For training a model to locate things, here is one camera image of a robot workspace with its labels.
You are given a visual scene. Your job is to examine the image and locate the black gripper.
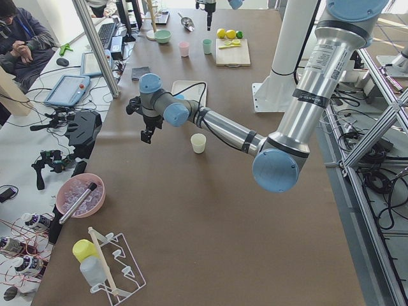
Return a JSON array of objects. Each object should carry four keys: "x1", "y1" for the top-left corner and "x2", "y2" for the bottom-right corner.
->
[
  {"x1": 140, "y1": 115, "x2": 163, "y2": 144},
  {"x1": 195, "y1": 0, "x2": 216, "y2": 31}
]

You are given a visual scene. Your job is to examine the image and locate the green cup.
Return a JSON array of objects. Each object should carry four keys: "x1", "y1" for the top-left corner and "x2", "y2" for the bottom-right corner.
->
[{"x1": 202, "y1": 39, "x2": 212, "y2": 55}]

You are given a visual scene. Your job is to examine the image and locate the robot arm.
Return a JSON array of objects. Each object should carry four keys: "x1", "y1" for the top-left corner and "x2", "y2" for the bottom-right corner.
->
[
  {"x1": 137, "y1": 1, "x2": 386, "y2": 193},
  {"x1": 195, "y1": 0, "x2": 243, "y2": 31}
]

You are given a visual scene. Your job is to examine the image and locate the beige rabbit tray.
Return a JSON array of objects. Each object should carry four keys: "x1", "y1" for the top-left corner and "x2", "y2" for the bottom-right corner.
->
[{"x1": 171, "y1": 80, "x2": 207, "y2": 106}]

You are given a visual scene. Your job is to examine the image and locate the whole lemon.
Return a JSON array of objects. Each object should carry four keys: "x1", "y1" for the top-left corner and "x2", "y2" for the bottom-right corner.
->
[
  {"x1": 216, "y1": 28, "x2": 226, "y2": 39},
  {"x1": 225, "y1": 29, "x2": 236, "y2": 40}
]

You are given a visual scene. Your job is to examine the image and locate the metal scoop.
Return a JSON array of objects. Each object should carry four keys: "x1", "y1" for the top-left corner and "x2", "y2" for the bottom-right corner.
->
[{"x1": 178, "y1": 12, "x2": 194, "y2": 32}]

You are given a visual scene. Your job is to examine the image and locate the yellow plastic knife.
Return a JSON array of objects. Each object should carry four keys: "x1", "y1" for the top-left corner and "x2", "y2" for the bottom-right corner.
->
[{"x1": 218, "y1": 44, "x2": 241, "y2": 50}]

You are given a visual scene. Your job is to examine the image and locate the green lime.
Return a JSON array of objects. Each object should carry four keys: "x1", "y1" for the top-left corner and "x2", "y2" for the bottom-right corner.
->
[{"x1": 236, "y1": 31, "x2": 244, "y2": 39}]

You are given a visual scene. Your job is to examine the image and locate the pink cup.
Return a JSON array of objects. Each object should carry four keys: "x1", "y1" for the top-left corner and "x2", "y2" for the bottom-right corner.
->
[{"x1": 178, "y1": 41, "x2": 189, "y2": 57}]

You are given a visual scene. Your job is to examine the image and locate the wooden cutting board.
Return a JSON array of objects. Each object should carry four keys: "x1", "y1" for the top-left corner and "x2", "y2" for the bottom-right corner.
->
[{"x1": 215, "y1": 38, "x2": 251, "y2": 66}]

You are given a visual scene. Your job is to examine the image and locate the green bowl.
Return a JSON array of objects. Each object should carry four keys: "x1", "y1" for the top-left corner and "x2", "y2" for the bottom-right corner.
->
[{"x1": 154, "y1": 29, "x2": 171, "y2": 44}]

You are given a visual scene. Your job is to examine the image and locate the cream cup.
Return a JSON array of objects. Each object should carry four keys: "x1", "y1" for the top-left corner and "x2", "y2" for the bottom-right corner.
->
[{"x1": 190, "y1": 133, "x2": 207, "y2": 154}]

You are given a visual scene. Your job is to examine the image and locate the wooden stand with base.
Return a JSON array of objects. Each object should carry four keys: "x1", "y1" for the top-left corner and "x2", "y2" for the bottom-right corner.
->
[{"x1": 145, "y1": 0, "x2": 163, "y2": 41}]

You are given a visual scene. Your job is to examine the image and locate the grey folded cloth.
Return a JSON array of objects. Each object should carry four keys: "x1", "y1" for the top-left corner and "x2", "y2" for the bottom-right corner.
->
[{"x1": 131, "y1": 66, "x2": 150, "y2": 80}]

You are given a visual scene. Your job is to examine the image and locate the metal muddler stick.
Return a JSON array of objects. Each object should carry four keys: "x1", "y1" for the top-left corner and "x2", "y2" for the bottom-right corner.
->
[{"x1": 59, "y1": 182, "x2": 97, "y2": 225}]

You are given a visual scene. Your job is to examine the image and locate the blue teach pendant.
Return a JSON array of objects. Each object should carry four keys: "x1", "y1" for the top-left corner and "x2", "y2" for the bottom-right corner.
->
[{"x1": 44, "y1": 75, "x2": 90, "y2": 107}]

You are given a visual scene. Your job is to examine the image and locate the pink bowl with ice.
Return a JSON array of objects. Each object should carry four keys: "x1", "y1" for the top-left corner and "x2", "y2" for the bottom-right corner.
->
[{"x1": 56, "y1": 173, "x2": 106, "y2": 219}]

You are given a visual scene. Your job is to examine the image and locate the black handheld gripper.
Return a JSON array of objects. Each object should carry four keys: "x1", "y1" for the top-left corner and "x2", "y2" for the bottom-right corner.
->
[{"x1": 31, "y1": 150, "x2": 76, "y2": 190}]

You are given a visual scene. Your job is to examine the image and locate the black keyboard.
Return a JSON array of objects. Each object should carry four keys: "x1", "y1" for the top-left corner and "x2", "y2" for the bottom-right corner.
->
[{"x1": 98, "y1": 23, "x2": 116, "y2": 50}]

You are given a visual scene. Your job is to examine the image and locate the computer mouse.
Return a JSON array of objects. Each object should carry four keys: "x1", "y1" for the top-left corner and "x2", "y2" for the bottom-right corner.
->
[{"x1": 56, "y1": 57, "x2": 69, "y2": 67}]

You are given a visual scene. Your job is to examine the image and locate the yellow cup on rack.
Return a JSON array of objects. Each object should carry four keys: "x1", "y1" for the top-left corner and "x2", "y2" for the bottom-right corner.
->
[{"x1": 72, "y1": 239, "x2": 99, "y2": 263}]

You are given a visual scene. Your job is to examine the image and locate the clear cup on rack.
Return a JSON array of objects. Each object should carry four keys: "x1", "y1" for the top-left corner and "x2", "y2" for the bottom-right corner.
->
[{"x1": 80, "y1": 256, "x2": 107, "y2": 287}]

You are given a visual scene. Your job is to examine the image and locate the seated person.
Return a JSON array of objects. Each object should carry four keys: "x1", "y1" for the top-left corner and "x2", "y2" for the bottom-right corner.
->
[{"x1": 1, "y1": 1, "x2": 57, "y2": 92}]

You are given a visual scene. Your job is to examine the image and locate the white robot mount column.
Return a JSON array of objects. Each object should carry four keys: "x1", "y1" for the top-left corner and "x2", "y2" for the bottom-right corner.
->
[{"x1": 252, "y1": 0, "x2": 321, "y2": 113}]

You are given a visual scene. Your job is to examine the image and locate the aluminium frame post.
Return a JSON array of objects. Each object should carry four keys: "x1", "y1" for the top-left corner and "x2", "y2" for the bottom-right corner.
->
[{"x1": 72, "y1": 0, "x2": 120, "y2": 98}]

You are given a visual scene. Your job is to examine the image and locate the white wire cup rack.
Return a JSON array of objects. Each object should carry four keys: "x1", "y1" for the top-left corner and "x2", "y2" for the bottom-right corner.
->
[{"x1": 88, "y1": 227, "x2": 147, "y2": 305}]

